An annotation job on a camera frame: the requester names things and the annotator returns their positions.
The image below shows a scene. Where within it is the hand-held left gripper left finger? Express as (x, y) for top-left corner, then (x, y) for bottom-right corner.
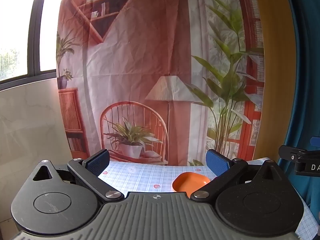
(32, 149), (124, 202)

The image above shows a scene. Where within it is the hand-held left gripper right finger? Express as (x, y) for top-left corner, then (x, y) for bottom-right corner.
(191, 149), (283, 202)

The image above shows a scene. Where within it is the blue curtain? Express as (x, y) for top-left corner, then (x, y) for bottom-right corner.
(277, 0), (320, 220)

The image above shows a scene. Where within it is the printed room scene wall tapestry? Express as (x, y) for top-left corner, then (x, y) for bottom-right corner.
(56, 0), (265, 167)

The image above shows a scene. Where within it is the plaid strawberry print tablecloth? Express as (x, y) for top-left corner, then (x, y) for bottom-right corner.
(98, 157), (313, 236)

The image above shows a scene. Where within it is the dark window frame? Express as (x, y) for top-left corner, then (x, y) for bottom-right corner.
(0, 0), (57, 92)

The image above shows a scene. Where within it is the yellow wooden panel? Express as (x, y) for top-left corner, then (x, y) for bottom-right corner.
(250, 0), (297, 162)

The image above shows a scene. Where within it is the orange bowl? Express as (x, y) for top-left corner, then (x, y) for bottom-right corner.
(172, 172), (211, 193)

